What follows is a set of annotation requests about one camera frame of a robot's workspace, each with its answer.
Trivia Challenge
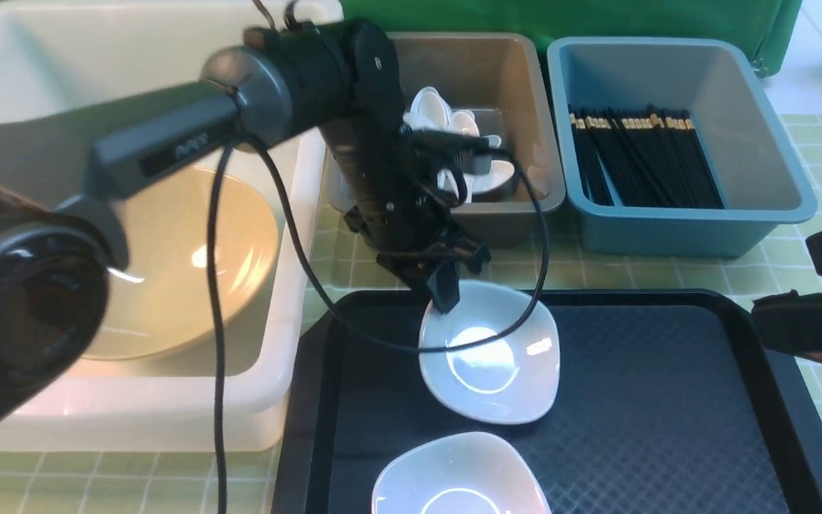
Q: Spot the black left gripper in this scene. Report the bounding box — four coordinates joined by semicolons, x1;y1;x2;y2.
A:
343;182;492;313

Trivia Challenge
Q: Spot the white square dish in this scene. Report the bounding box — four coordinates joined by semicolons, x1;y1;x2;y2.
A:
418;280;561;424
370;432;552;513

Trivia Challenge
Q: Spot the tan noodle bowl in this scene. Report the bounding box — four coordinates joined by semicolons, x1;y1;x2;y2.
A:
85;167;280;361

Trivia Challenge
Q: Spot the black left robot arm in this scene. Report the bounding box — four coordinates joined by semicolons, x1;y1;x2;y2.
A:
0;14;491;422

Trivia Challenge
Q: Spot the blue plastic bin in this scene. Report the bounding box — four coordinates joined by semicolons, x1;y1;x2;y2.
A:
546;38;818;259

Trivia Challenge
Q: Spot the pile of white spoons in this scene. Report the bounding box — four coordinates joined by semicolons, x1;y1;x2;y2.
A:
402;86;517;204

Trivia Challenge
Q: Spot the black serving tray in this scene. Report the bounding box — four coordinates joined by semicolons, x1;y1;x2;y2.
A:
270;290;822;513

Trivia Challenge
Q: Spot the bundle of black chopsticks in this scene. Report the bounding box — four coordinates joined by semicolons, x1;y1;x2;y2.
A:
569;104;726;209

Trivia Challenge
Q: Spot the brown plastic bin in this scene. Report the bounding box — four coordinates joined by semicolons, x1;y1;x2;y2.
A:
324;32;567;250

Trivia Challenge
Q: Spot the large white plastic tub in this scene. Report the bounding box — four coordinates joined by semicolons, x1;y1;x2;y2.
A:
0;1;307;452

